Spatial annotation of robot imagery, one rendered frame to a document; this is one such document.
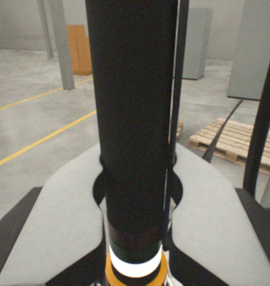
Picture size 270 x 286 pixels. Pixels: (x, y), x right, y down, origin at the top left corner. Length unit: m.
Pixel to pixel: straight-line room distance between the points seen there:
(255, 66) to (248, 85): 0.41
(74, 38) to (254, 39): 5.54
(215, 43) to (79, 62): 6.91
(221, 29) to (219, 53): 1.04
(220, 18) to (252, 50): 6.88
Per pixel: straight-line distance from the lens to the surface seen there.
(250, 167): 0.18
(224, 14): 12.24
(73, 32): 8.40
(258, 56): 5.53
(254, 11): 5.50
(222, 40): 12.24
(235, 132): 3.54
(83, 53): 8.28
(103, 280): 0.40
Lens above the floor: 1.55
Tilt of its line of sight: 29 degrees down
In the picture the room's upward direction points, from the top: 1 degrees counter-clockwise
